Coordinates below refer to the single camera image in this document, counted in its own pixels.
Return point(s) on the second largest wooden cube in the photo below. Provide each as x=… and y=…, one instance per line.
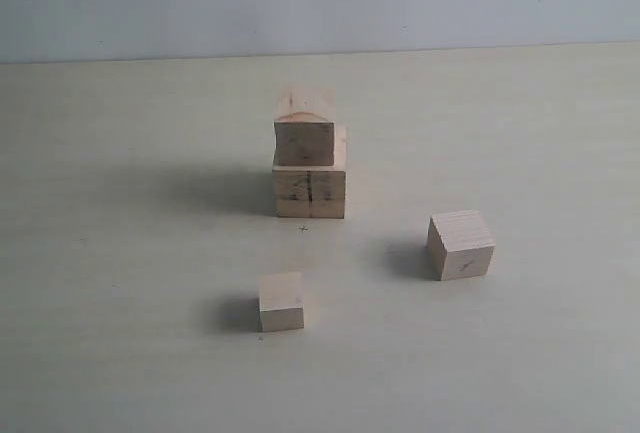
x=304, y=127

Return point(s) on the medium striped wooden cube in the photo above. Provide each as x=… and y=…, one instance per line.
x=459, y=245

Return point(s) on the smallest wooden cube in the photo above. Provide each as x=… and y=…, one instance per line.
x=281, y=304

